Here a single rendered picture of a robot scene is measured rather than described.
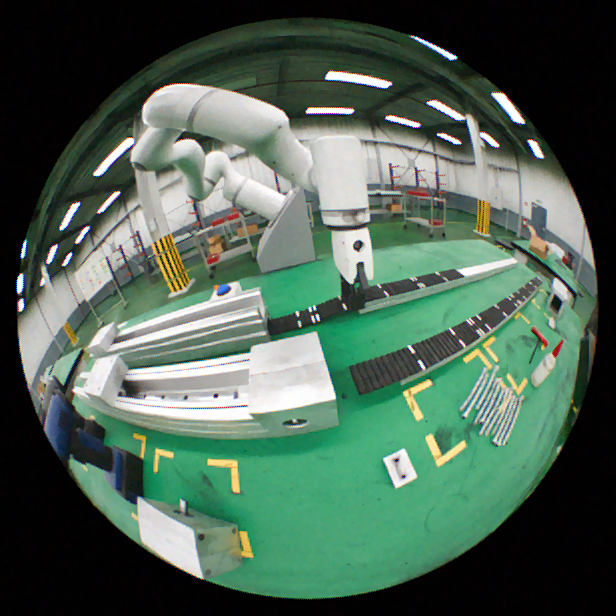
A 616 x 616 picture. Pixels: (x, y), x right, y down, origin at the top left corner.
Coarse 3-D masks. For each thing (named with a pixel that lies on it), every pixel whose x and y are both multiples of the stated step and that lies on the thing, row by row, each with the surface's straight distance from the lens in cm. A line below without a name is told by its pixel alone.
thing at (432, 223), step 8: (408, 192) 464; (416, 192) 436; (424, 192) 460; (432, 200) 409; (440, 200) 430; (432, 208) 410; (432, 216) 412; (424, 224) 425; (432, 224) 415; (440, 224) 448
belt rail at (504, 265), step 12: (492, 264) 85; (504, 264) 94; (468, 276) 64; (480, 276) 72; (432, 288) 51; (444, 288) 55; (384, 300) 42; (396, 300) 45; (408, 300) 47; (360, 312) 41
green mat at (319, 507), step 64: (384, 256) 72; (448, 256) 84; (128, 320) 116; (320, 320) 41; (384, 320) 40; (448, 320) 45; (512, 320) 60; (576, 320) 122; (448, 384) 34; (128, 448) 51; (192, 448) 35; (256, 448) 29; (320, 448) 27; (384, 448) 27; (448, 448) 30; (512, 448) 39; (128, 512) 54; (256, 512) 29; (320, 512) 27; (384, 512) 28; (448, 512) 32; (256, 576) 35; (320, 576) 32; (384, 576) 34
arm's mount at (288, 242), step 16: (288, 208) 66; (304, 208) 66; (288, 224) 66; (304, 224) 67; (272, 240) 67; (288, 240) 67; (304, 240) 68; (272, 256) 68; (288, 256) 69; (304, 256) 70
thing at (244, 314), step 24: (192, 312) 46; (216, 312) 44; (240, 312) 35; (264, 312) 40; (120, 336) 73; (144, 336) 53; (168, 336) 44; (192, 336) 42; (216, 336) 38; (240, 336) 37; (264, 336) 37; (144, 360) 58; (168, 360) 51
